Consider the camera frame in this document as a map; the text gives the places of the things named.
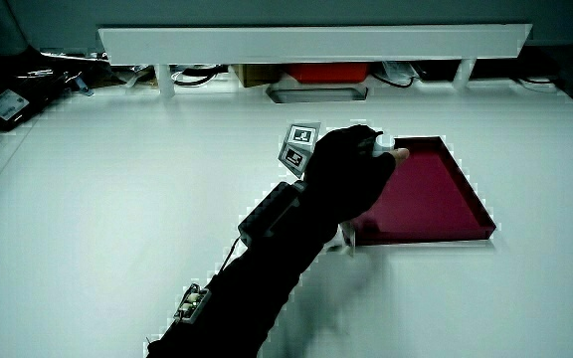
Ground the person's left hand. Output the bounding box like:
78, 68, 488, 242
277, 121, 411, 226

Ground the white glue stick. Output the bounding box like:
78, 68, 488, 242
371, 133, 397, 159

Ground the person's left forearm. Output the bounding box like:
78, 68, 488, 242
145, 181, 353, 358

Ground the black wrist sensor box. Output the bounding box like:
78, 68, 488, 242
237, 180, 308, 249

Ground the red tray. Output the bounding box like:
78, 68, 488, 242
350, 135, 497, 247

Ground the grey flat tray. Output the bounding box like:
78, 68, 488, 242
265, 83, 369, 104

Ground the orange box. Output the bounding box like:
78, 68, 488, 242
284, 63, 370, 85

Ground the cardboard box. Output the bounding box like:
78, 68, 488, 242
231, 64, 284, 89

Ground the white shelf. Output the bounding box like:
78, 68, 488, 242
97, 23, 533, 98

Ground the small circuit board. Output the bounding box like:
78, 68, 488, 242
173, 282, 213, 325

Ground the black bag with label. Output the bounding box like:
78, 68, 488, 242
0, 47, 89, 133

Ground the thin black wire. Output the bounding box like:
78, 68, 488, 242
219, 236, 242, 273

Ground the black cable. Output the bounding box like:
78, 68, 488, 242
170, 65, 224, 89

